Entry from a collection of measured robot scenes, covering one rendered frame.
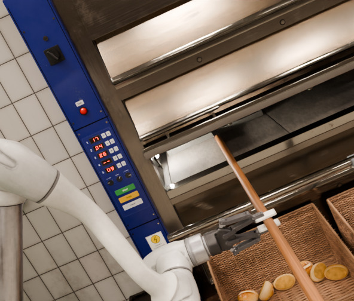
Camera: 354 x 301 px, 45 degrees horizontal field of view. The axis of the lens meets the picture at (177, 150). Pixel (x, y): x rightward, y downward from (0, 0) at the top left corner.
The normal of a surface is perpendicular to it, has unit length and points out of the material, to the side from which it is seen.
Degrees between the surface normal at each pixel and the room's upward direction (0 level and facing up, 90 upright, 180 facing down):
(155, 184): 90
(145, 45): 70
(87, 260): 90
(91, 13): 90
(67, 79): 90
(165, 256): 20
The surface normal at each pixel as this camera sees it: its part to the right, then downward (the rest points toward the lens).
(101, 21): 0.07, 0.31
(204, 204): -0.07, 0.00
